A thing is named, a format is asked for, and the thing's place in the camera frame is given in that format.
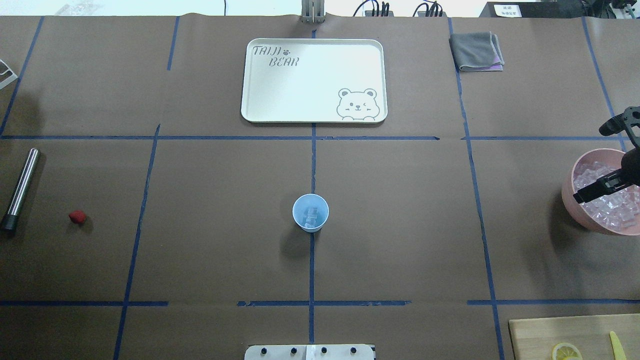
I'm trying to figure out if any pink bowl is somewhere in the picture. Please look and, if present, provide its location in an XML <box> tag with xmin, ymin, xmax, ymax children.
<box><xmin>561</xmin><ymin>148</ymin><xmax>640</xmax><ymax>236</ymax></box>

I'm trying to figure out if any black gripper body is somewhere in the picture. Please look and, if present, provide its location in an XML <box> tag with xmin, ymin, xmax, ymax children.
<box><xmin>620</xmin><ymin>148</ymin><xmax>640</xmax><ymax>186</ymax></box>

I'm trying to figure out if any white bear tray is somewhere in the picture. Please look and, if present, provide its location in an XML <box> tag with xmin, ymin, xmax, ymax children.
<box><xmin>240</xmin><ymin>38</ymin><xmax>389</xmax><ymax>125</ymax></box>

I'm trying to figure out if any aluminium frame post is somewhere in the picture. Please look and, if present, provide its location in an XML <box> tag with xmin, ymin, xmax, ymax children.
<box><xmin>301</xmin><ymin>0</ymin><xmax>326</xmax><ymax>24</ymax></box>

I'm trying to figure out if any steel muddler black tip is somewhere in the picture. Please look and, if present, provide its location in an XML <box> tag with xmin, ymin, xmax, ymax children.
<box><xmin>0</xmin><ymin>148</ymin><xmax>41</xmax><ymax>233</ymax></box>

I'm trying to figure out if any pile of ice cubes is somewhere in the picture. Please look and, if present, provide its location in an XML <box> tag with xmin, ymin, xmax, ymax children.
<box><xmin>573</xmin><ymin>161</ymin><xmax>640</xmax><ymax>233</ymax></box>

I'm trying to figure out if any wooden cutting board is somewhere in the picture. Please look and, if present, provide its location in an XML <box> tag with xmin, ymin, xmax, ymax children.
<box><xmin>509</xmin><ymin>314</ymin><xmax>640</xmax><ymax>360</ymax></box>

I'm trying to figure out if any yellow plastic knife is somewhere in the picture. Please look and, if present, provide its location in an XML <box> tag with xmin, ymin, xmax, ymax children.
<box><xmin>609</xmin><ymin>331</ymin><xmax>627</xmax><ymax>360</ymax></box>

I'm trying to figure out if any red strawberry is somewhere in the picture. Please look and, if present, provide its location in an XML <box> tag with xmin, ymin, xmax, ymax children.
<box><xmin>68</xmin><ymin>210</ymin><xmax>88</xmax><ymax>224</ymax></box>

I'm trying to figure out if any grey folded cloth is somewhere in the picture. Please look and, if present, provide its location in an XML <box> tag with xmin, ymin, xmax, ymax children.
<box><xmin>449</xmin><ymin>30</ymin><xmax>505</xmax><ymax>72</ymax></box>

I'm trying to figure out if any blue plastic cup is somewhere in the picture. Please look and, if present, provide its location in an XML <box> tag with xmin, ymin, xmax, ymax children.
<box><xmin>292</xmin><ymin>193</ymin><xmax>330</xmax><ymax>233</ymax></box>

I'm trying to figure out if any lemon slices row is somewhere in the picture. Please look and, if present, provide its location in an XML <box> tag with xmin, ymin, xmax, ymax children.
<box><xmin>551</xmin><ymin>342</ymin><xmax>583</xmax><ymax>360</ymax></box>

